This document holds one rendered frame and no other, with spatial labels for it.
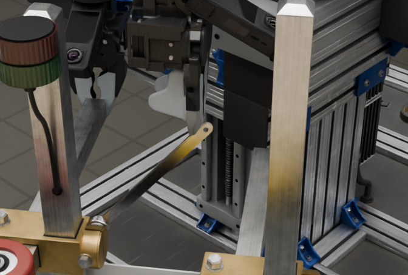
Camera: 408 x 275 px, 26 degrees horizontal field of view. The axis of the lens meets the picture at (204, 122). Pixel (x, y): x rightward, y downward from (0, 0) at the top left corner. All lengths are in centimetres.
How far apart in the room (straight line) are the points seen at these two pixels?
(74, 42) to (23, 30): 36
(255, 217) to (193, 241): 93
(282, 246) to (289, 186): 8
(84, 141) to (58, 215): 22
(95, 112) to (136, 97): 173
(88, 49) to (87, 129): 11
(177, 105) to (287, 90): 16
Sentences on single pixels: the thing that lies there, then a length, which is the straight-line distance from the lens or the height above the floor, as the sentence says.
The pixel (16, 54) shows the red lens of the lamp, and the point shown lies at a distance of 83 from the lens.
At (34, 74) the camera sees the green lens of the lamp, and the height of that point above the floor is 111.
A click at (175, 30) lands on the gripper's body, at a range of 91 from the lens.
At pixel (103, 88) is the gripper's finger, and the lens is 128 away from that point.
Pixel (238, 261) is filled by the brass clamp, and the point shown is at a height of 83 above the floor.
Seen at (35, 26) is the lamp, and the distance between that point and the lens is 85.
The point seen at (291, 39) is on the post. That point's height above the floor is 114.
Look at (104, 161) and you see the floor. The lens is 268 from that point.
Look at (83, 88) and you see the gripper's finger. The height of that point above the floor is 87.
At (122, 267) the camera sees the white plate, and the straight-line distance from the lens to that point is 108.
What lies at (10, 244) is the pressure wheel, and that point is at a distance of 96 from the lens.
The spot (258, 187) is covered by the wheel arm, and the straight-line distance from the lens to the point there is 116.
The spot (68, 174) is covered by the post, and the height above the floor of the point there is 96.
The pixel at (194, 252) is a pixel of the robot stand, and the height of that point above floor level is 21.
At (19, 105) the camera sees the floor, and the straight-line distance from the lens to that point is 300.
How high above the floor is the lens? 151
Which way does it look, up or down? 32 degrees down
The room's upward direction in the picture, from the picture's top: straight up
